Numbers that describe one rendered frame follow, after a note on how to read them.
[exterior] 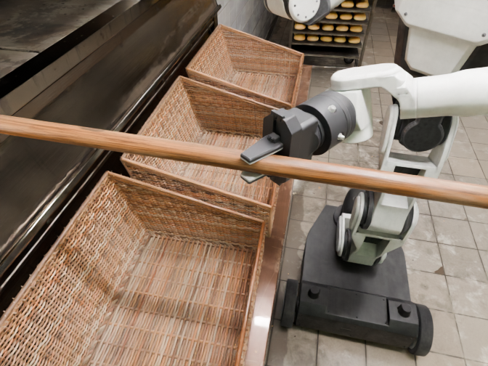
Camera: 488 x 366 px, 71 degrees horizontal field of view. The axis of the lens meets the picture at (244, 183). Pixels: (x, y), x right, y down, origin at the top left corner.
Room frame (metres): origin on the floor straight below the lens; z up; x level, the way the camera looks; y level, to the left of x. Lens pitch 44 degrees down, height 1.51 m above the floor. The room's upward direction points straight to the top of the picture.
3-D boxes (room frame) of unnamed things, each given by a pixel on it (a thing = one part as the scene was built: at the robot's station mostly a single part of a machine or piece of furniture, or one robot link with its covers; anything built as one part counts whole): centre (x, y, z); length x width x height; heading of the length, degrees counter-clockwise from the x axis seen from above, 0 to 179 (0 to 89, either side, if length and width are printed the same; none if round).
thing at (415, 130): (0.88, -0.51, 1.00); 0.28 x 0.13 x 0.18; 167
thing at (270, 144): (0.38, -0.02, 1.21); 0.06 x 0.03 x 0.02; 133
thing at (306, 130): (0.44, -0.09, 1.19); 0.12 x 0.10 x 0.13; 133
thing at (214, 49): (1.61, -0.04, 0.72); 0.56 x 0.49 x 0.28; 168
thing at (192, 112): (1.01, 0.09, 0.72); 0.56 x 0.49 x 0.28; 169
